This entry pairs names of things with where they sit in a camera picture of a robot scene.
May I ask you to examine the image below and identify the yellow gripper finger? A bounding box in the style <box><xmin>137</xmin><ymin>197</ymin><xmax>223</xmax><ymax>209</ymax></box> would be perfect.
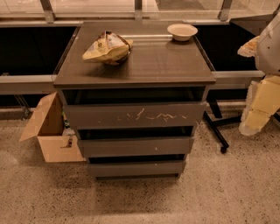
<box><xmin>237</xmin><ymin>36</ymin><xmax>259</xmax><ymax>58</ymax></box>
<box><xmin>239</xmin><ymin>75</ymin><xmax>280</xmax><ymax>136</ymax></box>

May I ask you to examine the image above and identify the grey bottom drawer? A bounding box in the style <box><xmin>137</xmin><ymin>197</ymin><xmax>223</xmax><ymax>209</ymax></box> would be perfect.
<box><xmin>88</xmin><ymin>161</ymin><xmax>186</xmax><ymax>178</ymax></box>

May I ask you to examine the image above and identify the grey drawer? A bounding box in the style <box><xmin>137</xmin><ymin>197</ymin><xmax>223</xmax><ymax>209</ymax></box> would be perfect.
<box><xmin>88</xmin><ymin>161</ymin><xmax>186</xmax><ymax>178</ymax></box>
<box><xmin>78</xmin><ymin>136</ymin><xmax>194</xmax><ymax>158</ymax></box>
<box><xmin>64</xmin><ymin>102</ymin><xmax>206</xmax><ymax>130</ymax></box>

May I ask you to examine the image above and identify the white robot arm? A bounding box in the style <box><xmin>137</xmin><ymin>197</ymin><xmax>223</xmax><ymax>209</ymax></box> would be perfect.
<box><xmin>238</xmin><ymin>13</ymin><xmax>280</xmax><ymax>136</ymax></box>

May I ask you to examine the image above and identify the grey top drawer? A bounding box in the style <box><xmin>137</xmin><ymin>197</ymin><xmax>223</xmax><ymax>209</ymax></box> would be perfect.
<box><xmin>64</xmin><ymin>102</ymin><xmax>206</xmax><ymax>130</ymax></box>

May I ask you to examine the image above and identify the dark grey drawer cabinet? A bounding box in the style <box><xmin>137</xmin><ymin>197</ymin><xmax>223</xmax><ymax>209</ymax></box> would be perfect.
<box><xmin>54</xmin><ymin>21</ymin><xmax>215</xmax><ymax>167</ymax></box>

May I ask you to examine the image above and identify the grey middle drawer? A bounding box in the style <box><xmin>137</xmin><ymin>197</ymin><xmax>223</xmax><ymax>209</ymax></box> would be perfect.
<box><xmin>78</xmin><ymin>136</ymin><xmax>194</xmax><ymax>158</ymax></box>

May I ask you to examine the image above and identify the open cardboard box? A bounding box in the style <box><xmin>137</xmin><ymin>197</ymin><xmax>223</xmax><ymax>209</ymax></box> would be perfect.
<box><xmin>19</xmin><ymin>93</ymin><xmax>84</xmax><ymax>163</ymax></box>

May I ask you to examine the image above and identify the black rolling side table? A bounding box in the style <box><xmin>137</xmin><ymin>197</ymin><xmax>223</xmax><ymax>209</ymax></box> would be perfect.
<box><xmin>204</xmin><ymin>70</ymin><xmax>280</xmax><ymax>153</ymax></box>

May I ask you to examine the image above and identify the white paper bowl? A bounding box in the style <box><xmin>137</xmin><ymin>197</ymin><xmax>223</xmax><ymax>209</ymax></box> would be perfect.
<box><xmin>167</xmin><ymin>24</ymin><xmax>198</xmax><ymax>42</ymax></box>

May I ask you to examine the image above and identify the yellow crumpled chip bag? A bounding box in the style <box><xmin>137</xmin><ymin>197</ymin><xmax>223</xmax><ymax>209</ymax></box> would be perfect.
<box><xmin>82</xmin><ymin>31</ymin><xmax>133</xmax><ymax>66</ymax></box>

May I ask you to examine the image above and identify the green bottle in box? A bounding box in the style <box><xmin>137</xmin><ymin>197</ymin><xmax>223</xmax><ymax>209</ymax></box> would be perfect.
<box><xmin>62</xmin><ymin>110</ymin><xmax>70</xmax><ymax>129</ymax></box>

